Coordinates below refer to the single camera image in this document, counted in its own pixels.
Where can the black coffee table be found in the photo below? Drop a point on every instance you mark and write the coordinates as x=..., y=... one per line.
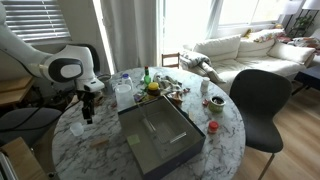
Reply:
x=308, y=76

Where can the green sticky note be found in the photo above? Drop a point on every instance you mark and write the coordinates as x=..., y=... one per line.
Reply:
x=133, y=139

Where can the white sofa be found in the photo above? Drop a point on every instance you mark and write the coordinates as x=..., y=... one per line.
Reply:
x=253, y=56

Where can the dark jar yellow lid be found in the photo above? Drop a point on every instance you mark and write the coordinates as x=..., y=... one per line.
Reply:
x=153, y=89

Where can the green bottle red cap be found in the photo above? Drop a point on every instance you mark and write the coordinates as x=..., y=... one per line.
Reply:
x=147, y=77

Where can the white curtain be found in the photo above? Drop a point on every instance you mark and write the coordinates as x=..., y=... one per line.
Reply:
x=130, y=33

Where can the wooden shelf unit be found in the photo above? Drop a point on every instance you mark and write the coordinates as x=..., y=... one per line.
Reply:
x=15, y=90

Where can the grey padded chair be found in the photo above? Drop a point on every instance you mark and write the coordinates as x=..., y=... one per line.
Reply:
x=26, y=123

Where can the wooden chair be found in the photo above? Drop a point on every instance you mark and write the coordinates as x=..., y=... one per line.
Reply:
x=170, y=60

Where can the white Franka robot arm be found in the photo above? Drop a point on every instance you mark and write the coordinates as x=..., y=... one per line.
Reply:
x=43, y=63

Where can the crumpled cloth pile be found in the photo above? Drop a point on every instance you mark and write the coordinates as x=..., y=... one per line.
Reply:
x=170, y=85

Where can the steel mug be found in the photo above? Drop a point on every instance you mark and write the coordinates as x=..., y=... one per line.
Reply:
x=107, y=84

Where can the folded grey blanket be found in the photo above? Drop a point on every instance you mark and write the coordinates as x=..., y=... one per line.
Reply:
x=200, y=63

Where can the black shell chair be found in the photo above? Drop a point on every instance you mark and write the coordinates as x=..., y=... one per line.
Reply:
x=260, y=106

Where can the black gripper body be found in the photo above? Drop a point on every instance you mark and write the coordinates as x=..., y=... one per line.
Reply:
x=87, y=99

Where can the small white bottle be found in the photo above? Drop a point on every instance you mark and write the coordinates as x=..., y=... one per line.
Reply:
x=205, y=85

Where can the white window blinds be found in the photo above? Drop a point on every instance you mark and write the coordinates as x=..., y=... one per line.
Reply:
x=36, y=20

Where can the dark blue cardboard box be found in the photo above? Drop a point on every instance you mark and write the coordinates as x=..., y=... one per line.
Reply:
x=160, y=140

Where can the small jar red lid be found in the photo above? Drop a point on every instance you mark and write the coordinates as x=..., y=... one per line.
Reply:
x=213, y=127

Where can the translucent plastic container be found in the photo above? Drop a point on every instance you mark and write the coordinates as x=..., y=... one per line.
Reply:
x=123, y=98

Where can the light wooden board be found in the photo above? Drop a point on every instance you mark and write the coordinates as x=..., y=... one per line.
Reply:
x=23, y=160

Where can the white bottle blue cap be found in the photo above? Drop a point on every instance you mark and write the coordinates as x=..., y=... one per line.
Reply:
x=127, y=81

